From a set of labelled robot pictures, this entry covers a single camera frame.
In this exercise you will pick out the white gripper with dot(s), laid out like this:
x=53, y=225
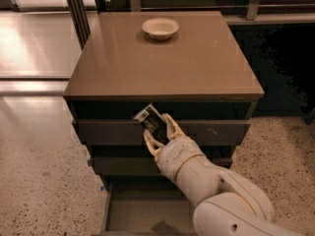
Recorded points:
x=172, y=156

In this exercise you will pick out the brown drawer cabinet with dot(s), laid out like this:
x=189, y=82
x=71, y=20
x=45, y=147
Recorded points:
x=200, y=73

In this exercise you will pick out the middle drawer front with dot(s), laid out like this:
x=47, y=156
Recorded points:
x=124, y=166

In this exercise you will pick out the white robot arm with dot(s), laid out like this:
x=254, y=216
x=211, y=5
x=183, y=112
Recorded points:
x=225, y=203

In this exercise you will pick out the white paper bowl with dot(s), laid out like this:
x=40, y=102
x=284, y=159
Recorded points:
x=160, y=28

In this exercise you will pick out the open bottom drawer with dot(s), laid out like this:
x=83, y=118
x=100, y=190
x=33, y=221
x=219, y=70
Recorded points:
x=143, y=209

